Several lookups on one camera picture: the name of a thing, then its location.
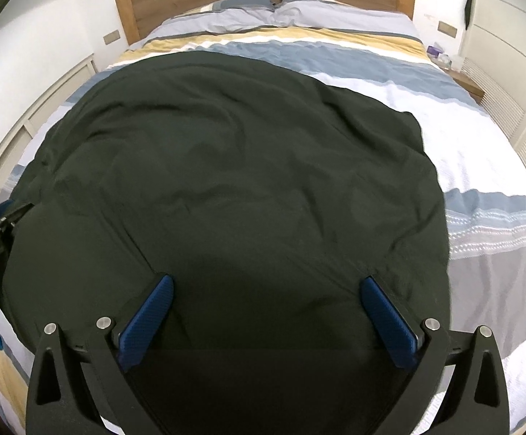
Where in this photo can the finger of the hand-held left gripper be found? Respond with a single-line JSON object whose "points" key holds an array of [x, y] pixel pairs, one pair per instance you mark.
{"points": [[18, 212]]}

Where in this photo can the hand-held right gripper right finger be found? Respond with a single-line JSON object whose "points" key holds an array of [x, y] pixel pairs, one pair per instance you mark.
{"points": [[387, 321]]}

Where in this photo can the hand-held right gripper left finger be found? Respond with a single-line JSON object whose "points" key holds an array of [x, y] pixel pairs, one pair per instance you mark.
{"points": [[147, 317]]}

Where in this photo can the black puffer jacket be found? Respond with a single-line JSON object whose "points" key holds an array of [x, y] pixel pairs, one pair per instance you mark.
{"points": [[245, 167]]}

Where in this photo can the wooden nightstand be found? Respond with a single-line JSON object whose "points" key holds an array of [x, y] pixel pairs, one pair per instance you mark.
{"points": [[469, 84]]}

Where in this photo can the wooden headboard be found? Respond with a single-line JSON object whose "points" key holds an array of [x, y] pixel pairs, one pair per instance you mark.
{"points": [[177, 0]]}

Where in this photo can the white box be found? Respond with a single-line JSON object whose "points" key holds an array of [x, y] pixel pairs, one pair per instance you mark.
{"points": [[452, 62]]}

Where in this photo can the purple tissue box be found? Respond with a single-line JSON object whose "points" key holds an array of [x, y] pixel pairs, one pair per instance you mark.
{"points": [[435, 50]]}

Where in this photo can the white wardrobe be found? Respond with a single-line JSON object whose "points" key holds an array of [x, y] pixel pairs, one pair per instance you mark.
{"points": [[516, 77]]}

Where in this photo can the wall switch panel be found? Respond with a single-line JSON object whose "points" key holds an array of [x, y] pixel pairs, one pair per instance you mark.
{"points": [[111, 36], [447, 28]]}

